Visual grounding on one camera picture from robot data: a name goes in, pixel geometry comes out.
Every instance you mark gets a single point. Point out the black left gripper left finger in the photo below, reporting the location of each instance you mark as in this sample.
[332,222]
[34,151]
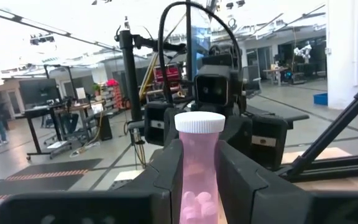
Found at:
[163,174]

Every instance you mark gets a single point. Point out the red tool chest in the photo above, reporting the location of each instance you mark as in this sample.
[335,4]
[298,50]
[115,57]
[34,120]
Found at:
[168,74]

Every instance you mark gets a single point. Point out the black monitor on desk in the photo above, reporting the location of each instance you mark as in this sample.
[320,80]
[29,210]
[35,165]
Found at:
[39,91]

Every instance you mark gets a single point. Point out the black mat with striped edges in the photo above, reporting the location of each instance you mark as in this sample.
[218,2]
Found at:
[42,179]

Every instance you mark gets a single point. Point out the pink pill bottle white cap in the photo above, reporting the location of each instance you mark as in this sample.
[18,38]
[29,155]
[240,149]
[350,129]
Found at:
[199,168]

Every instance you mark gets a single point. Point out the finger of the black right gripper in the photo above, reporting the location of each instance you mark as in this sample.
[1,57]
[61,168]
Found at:
[238,130]
[170,124]

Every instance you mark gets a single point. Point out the white distant robot arm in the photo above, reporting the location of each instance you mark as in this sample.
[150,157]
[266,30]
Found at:
[303,51]

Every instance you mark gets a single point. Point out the orange storage rack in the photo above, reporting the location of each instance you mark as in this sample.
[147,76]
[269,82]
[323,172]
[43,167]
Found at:
[115,93]

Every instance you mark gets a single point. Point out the black standing desk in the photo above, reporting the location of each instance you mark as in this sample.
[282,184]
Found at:
[51,124]

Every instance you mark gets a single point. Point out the black stand pole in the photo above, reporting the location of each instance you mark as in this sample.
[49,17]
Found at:
[130,71]

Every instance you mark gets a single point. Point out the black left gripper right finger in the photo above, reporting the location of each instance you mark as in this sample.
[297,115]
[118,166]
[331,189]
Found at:
[244,183]

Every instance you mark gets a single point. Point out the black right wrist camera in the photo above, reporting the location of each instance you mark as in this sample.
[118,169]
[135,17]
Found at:
[214,85]

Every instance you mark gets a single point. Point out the monitor with blue screen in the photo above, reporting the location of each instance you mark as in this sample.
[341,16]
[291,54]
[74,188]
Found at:
[201,39]

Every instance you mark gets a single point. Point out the blue floor bin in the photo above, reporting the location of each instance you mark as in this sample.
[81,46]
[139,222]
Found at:
[320,99]

